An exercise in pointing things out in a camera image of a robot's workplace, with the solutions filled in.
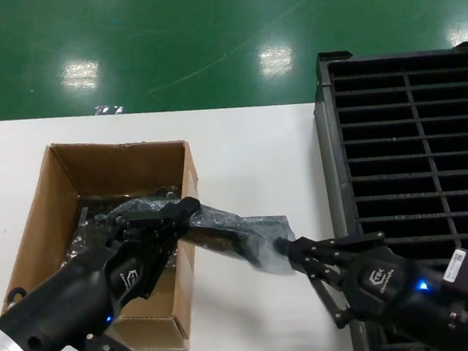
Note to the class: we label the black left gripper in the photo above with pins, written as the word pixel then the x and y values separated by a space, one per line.
pixel 71 295

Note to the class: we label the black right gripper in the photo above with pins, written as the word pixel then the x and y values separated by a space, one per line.
pixel 394 293

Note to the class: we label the silver antistatic bag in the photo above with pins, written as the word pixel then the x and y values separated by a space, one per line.
pixel 264 230

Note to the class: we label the bagged graphics cards pile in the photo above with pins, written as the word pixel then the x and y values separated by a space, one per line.
pixel 87 239

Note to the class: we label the brown cardboard box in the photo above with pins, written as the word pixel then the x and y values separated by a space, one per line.
pixel 104 163

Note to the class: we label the black slotted container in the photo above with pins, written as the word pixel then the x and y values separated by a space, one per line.
pixel 333 174

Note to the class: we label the crumpled foil scrap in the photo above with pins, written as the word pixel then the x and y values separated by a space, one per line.
pixel 108 109

